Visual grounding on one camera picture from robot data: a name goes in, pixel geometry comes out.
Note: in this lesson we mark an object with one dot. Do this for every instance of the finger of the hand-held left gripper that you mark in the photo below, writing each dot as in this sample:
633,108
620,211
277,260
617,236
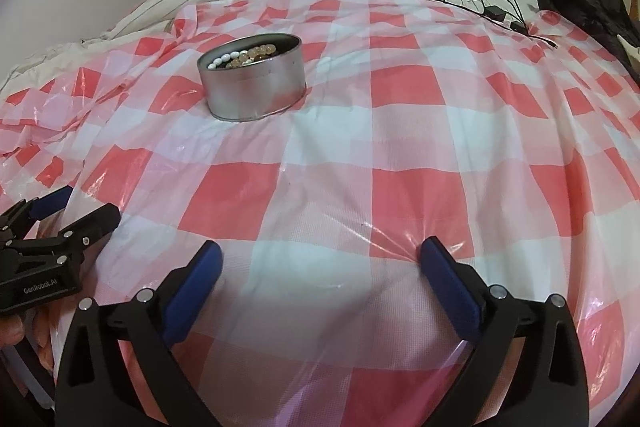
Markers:
95,222
52,201

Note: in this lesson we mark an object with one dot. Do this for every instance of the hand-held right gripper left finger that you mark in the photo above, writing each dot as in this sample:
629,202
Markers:
195,292

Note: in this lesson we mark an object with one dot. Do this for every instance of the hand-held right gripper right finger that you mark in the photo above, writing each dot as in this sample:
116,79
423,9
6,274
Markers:
450,292

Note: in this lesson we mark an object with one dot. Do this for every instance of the round metal tin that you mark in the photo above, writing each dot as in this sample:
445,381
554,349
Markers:
255,92

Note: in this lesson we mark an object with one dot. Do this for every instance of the person's left hand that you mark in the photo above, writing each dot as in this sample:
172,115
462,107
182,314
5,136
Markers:
10,332

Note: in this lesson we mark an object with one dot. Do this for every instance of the red checkered plastic sheet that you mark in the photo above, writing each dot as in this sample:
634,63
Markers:
350,157

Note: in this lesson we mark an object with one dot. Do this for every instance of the black charger adapter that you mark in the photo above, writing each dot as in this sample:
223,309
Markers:
493,13

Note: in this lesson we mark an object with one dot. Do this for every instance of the black jacket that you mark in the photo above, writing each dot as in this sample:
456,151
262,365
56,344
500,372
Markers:
585,7

